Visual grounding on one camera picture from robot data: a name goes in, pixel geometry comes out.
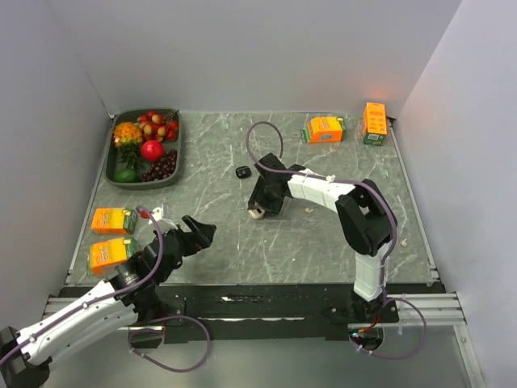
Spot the green toy avocado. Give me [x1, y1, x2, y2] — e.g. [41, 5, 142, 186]
[113, 168, 140, 183]

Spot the beige earbud charging case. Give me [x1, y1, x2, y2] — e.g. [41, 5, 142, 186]
[248, 208, 267, 220]

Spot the orange box top centre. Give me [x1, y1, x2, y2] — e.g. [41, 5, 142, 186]
[301, 116, 347, 144]

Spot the orange box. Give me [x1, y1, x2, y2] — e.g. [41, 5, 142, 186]
[301, 116, 347, 144]
[87, 236, 140, 276]
[90, 208, 137, 235]

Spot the orange green carton upright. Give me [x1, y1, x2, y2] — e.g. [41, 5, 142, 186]
[362, 102, 388, 146]

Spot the orange box lower left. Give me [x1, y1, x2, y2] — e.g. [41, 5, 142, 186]
[87, 236, 140, 276]

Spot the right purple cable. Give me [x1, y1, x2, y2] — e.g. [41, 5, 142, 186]
[246, 120, 428, 360]

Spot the black earbud charging case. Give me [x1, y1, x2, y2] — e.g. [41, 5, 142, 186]
[235, 166, 252, 179]

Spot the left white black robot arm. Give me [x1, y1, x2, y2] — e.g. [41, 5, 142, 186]
[1, 216, 216, 387]

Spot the orange yellow toy pineapple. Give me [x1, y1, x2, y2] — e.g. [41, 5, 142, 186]
[113, 122, 143, 170]

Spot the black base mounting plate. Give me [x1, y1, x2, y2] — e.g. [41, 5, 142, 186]
[111, 283, 409, 344]

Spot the red toy apple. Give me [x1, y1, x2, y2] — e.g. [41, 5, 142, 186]
[141, 140, 165, 162]

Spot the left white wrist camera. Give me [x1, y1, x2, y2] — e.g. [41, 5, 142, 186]
[137, 203, 177, 233]

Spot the dark purple grape bunch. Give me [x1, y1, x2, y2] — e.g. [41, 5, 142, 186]
[142, 150, 178, 182]

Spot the dark green fruit tray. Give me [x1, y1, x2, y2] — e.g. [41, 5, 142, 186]
[104, 108, 183, 190]

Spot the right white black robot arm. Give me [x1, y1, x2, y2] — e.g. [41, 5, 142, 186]
[248, 153, 397, 322]

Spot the orange box upper left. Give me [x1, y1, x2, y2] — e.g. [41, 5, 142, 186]
[90, 208, 137, 235]

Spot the red yellow cherry bunch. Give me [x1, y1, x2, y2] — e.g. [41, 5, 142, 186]
[137, 110, 179, 142]

